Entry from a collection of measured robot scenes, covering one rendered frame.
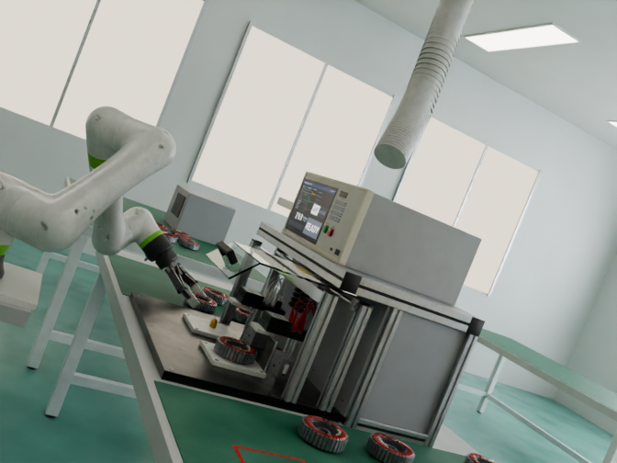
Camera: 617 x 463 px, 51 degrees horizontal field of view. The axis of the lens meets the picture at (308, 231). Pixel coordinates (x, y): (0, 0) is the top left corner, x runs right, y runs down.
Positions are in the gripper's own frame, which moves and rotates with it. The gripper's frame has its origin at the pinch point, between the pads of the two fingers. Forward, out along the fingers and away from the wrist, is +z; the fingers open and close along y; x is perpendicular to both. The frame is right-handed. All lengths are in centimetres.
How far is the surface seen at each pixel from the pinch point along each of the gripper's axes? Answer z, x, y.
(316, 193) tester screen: -3, 55, 31
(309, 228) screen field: 4, 48, 36
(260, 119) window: -117, 53, -424
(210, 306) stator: 4.0, 2.9, 3.6
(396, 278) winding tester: 29, 58, 50
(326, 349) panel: 34, 31, 43
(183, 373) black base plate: 13, 7, 79
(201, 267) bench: -15, -14, -100
